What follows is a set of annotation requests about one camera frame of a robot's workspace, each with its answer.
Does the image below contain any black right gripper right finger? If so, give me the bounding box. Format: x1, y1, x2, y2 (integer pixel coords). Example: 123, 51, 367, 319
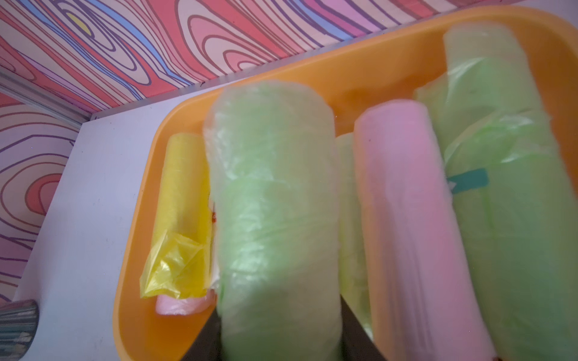
340, 297, 386, 361

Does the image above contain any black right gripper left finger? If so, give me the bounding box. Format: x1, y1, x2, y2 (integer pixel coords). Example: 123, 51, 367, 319
181, 310, 222, 361

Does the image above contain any pink labelled trash bag roll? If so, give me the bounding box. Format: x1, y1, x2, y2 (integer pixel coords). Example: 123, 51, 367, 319
155, 290, 215, 316

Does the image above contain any light green trash bag roll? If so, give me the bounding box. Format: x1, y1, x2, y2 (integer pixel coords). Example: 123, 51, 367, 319
337, 133, 373, 338

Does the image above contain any yellow roll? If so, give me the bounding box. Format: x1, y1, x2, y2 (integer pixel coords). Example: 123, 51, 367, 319
139, 133, 212, 299

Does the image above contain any large green trash bag roll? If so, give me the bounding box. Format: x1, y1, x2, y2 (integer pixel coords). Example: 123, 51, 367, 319
415, 22, 577, 360

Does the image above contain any yellow plastic storage box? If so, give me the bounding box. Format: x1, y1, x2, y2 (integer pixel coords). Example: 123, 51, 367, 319
113, 6, 577, 360

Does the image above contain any pencil holder cup with pencils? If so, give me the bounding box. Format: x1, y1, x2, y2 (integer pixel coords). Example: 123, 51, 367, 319
1, 299, 40, 360

